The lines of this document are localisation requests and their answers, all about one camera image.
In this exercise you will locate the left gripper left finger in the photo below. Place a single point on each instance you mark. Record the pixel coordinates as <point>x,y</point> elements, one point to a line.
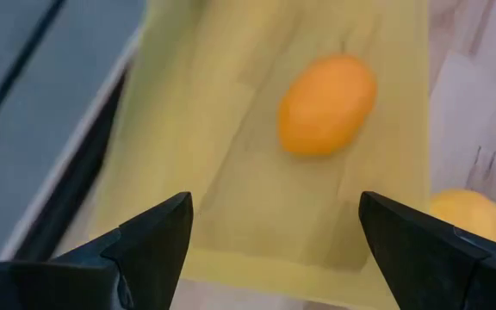
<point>101,280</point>

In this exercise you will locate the yellow lemon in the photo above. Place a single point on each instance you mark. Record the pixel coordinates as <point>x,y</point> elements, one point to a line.
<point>472,213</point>

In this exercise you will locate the black aluminium table frame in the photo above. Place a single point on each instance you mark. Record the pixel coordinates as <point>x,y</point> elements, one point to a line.
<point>82,172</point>

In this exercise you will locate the orange oval fruit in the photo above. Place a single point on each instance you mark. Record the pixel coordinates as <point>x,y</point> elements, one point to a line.
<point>327,105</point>

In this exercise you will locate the yellow translucent plastic bin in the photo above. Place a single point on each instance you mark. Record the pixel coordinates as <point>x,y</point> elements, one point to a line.
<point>231,129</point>

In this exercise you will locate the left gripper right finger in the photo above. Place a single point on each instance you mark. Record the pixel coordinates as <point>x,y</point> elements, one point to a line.
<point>437,275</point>

